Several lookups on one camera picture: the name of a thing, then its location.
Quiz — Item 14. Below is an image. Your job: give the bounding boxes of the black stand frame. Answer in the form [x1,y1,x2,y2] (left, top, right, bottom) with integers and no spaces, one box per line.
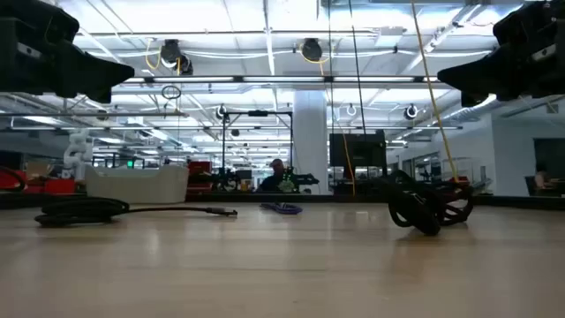
[220,110,295,192]

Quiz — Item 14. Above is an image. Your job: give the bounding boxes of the black ceiling cable reel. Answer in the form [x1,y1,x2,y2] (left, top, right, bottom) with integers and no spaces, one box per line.
[159,38,194,77]
[300,37,324,64]

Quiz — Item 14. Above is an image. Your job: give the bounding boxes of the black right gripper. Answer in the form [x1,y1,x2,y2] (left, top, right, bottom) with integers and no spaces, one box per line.
[436,0,565,108]

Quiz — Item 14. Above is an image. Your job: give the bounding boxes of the grey horizontal bar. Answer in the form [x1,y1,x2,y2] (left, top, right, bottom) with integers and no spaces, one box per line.
[0,111,190,118]

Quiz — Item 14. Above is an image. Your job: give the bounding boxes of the red cabinet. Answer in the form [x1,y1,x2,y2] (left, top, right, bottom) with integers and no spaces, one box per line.
[186,160,214,196]

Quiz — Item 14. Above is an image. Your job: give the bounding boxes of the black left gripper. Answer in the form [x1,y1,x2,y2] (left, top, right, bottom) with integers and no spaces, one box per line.
[0,0,136,104]

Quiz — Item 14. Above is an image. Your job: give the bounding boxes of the yellow hanging cord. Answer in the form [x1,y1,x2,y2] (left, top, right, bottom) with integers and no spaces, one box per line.
[410,0,461,183]

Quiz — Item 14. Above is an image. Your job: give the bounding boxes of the black aluminium table frame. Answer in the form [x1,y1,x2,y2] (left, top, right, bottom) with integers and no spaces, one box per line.
[0,192,565,210]

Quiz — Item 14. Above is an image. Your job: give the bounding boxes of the purple USB-C cable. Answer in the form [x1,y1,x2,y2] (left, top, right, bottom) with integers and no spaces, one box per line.
[259,201,305,216]

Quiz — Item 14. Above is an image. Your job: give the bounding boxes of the white plastic bin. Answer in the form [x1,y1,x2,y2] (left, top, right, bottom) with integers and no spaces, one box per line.
[85,164,191,205]

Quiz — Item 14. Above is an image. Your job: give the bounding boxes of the red storage bin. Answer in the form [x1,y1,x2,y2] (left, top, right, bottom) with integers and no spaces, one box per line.
[0,170,27,194]
[24,178,77,196]

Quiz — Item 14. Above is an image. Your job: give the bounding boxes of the white column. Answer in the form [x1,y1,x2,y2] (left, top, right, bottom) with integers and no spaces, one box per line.
[292,90,330,196]

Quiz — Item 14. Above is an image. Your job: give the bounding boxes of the orange hanging cord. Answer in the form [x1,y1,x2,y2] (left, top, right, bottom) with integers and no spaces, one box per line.
[334,117,357,197]

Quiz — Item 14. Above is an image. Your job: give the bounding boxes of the black hanging cord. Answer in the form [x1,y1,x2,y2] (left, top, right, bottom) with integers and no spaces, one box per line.
[348,0,368,134]

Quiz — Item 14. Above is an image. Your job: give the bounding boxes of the person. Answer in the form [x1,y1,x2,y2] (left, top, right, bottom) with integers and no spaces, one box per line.
[257,158,289,193]
[532,164,550,192]

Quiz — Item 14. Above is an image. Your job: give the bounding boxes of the black hanging ring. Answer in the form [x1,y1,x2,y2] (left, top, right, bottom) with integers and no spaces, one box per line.
[160,84,183,101]

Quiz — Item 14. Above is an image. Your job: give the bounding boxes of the black cable loop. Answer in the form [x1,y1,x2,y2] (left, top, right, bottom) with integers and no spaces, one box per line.
[0,166,26,193]

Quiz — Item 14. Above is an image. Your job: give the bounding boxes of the black monitor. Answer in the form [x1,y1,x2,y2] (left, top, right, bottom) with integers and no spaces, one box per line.
[328,132,388,169]

